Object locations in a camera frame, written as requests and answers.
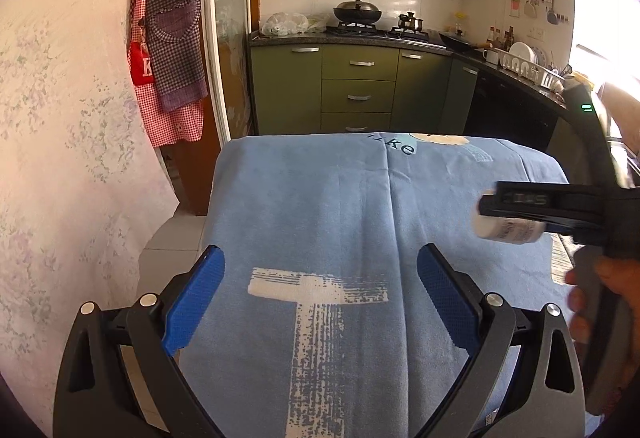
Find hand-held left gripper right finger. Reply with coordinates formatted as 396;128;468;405
416;243;586;438

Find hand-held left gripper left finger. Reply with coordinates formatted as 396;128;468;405
52;244;226;438

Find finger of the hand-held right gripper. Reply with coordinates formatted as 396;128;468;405
477;181;608;239

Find small white bottle with label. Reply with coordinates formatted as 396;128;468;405
472;212;546;244

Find person's right hand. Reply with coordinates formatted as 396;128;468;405
565;257;640;369

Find black built-in dishwasher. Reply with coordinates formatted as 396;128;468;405
462;71;560;154

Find white dish rack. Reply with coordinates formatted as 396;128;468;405
500;41;566;89

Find light blue printed tablecloth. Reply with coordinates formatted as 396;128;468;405
180;132;601;438

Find condiment bottles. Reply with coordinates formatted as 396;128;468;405
489;26;516;50

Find red gingham apron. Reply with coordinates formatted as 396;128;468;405
127;0;206;148

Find black frying pan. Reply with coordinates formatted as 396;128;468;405
439;31;493;54

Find green kitchen drawer cabinet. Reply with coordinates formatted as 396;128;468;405
249;43;478;137

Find black gas stove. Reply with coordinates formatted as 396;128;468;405
327;21;431;42

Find purple gingham apron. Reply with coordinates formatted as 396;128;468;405
142;0;208;113

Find black wok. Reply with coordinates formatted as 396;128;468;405
333;0;383;25

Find dark kitchen countertop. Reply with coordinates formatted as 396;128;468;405
247;29;571;109

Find glass sliding door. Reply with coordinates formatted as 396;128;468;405
202;0;261;154

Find clear plastic bags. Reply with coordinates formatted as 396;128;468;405
260;12;311;36

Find utensil wall decal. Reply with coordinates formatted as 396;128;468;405
510;0;571;26

